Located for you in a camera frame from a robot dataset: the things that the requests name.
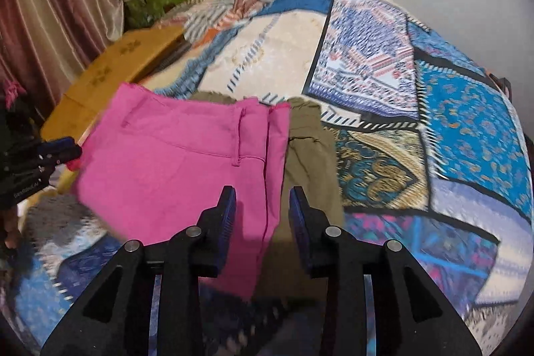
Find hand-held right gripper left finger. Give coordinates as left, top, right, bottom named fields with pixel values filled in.
left=39, top=185, right=238, bottom=356

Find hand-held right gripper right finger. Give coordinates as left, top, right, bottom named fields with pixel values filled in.
left=289, top=186, right=485, bottom=356

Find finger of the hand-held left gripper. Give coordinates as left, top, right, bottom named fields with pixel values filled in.
left=26, top=144, right=83, bottom=178
left=39, top=136, right=76, bottom=153

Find pink pants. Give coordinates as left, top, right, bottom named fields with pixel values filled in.
left=71, top=83, right=293, bottom=302

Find olive green pants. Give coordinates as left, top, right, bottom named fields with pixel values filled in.
left=191, top=90, right=346, bottom=300

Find person's left hand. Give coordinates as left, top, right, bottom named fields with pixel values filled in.
left=0, top=210, right=20, bottom=250

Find wooden lap table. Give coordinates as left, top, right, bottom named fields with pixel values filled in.
left=40, top=24, right=186, bottom=144

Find brown striped curtain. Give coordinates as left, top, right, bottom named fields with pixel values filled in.
left=0, top=0, right=126, bottom=110

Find blue patchwork bedspread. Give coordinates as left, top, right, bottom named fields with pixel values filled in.
left=12, top=0, right=534, bottom=356

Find orange striped blanket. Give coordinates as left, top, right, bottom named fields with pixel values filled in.
left=167, top=0, right=272, bottom=48

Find dark wooden bedpost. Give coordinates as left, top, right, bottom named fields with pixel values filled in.
left=490, top=76, right=512, bottom=95

